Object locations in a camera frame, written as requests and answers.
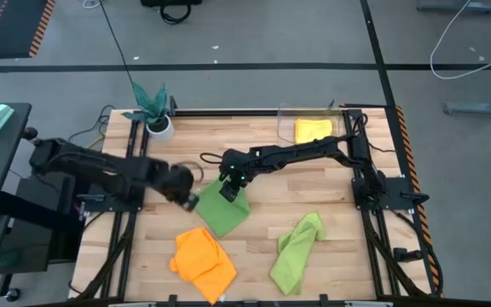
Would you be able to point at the yellow microfiber towel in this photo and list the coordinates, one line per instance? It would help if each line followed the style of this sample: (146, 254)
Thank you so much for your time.
(313, 130)

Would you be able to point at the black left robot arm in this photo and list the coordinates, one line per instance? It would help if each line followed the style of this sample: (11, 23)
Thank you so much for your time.
(100, 170)

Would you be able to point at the green snake plant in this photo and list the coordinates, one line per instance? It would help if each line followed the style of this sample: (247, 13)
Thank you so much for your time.
(149, 104)

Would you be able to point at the black aluminium table frame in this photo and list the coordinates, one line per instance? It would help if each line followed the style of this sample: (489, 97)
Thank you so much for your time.
(228, 112)

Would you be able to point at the lime microfiber towel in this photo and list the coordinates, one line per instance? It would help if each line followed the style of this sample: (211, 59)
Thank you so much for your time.
(294, 256)

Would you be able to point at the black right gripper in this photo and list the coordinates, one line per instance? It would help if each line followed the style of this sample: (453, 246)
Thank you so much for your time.
(237, 168)

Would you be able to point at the clear plastic bin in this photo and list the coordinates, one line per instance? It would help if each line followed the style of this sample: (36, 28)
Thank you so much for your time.
(286, 123)

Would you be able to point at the grey metal stand foot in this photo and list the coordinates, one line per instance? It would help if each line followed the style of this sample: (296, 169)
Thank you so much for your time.
(450, 6)
(484, 106)

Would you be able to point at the orange microfiber towel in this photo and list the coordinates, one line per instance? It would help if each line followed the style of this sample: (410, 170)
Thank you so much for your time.
(203, 264)

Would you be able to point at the black floor tape strip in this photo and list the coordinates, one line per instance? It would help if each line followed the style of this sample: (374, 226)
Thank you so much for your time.
(376, 47)
(228, 67)

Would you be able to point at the white plant pot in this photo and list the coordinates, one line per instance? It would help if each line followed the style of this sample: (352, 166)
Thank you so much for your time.
(162, 133)

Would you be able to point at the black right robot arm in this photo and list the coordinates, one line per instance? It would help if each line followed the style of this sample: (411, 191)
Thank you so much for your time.
(305, 151)

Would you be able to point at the green microfiber towel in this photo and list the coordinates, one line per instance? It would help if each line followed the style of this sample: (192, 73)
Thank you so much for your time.
(222, 213)

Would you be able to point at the orange black hazard strip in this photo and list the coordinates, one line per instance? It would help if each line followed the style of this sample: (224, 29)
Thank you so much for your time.
(406, 140)

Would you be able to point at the black hazard-edged floor mat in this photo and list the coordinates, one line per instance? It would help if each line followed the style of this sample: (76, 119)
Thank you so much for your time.
(15, 25)

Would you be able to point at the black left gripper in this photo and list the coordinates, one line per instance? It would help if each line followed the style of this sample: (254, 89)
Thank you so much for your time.
(177, 183)

